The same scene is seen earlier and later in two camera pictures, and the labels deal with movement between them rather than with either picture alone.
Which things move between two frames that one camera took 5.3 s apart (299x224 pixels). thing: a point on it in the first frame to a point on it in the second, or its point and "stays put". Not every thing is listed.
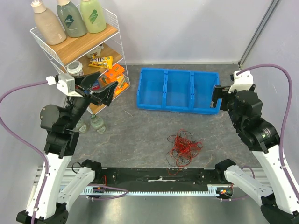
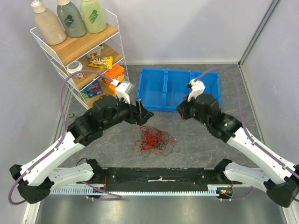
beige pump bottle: x=53 y=30 stays put
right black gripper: x=224 y=91 to x=184 y=109
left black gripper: x=87 y=81 to x=138 y=115
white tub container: x=97 y=50 stays put
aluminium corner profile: x=257 y=33 stays put
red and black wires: x=183 y=148 to x=153 y=140
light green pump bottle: x=92 y=14 stays put
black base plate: x=155 y=179 stays put
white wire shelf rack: x=94 y=65 stays put
